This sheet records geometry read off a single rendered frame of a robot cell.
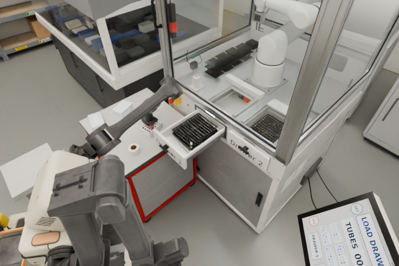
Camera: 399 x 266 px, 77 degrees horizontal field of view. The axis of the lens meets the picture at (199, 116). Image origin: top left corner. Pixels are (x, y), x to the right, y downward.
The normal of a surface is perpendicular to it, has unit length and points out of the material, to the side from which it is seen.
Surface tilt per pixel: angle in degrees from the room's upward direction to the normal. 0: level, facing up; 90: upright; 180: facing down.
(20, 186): 0
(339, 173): 0
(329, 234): 50
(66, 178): 13
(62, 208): 90
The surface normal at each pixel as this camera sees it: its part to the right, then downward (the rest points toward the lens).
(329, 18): -0.73, 0.48
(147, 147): -0.01, -0.73
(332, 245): -0.77, -0.52
